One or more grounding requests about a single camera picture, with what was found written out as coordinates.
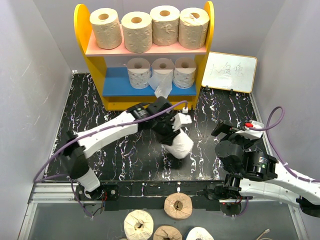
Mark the wrapped white roll bottom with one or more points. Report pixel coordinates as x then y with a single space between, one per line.
198 233

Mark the white patterned paper roll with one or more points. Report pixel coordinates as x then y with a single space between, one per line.
139 72

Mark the wrapped white roll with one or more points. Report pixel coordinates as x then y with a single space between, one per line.
198 233
138 225

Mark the plain white roll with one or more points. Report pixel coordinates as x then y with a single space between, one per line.
181 146

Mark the white paper roll sheet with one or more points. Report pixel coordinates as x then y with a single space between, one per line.
161 80

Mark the wrapped tan roll bottom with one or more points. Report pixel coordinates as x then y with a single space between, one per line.
167 232

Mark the small whiteboard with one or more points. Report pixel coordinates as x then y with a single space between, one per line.
230 72

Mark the wrapped tan roll front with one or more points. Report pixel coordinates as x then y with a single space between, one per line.
178 206

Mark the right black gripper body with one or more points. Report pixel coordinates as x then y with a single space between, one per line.
232 138

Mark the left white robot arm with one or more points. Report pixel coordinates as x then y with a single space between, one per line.
75 156

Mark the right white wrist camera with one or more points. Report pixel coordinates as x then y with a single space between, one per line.
251 130

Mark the tan roll with white scrap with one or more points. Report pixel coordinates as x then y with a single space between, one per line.
193 26

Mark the yellow shelf unit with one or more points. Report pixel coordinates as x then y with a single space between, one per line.
109 72

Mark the tan paper roll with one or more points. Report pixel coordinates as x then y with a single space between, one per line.
165 25
137 31
106 28

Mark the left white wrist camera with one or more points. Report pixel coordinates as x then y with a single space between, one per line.
181 118

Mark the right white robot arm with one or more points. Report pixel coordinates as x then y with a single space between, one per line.
254 173

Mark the wrapped tan roll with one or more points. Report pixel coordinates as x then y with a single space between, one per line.
167 232
178 206

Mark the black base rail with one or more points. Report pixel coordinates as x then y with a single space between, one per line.
128 195

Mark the wrapped white roll front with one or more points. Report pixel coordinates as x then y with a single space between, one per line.
138 225

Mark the white dotted roll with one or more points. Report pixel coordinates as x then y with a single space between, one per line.
184 72

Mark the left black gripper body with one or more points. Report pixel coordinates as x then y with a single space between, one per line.
163 129

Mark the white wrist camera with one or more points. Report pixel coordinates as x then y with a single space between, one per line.
251 130
181 118

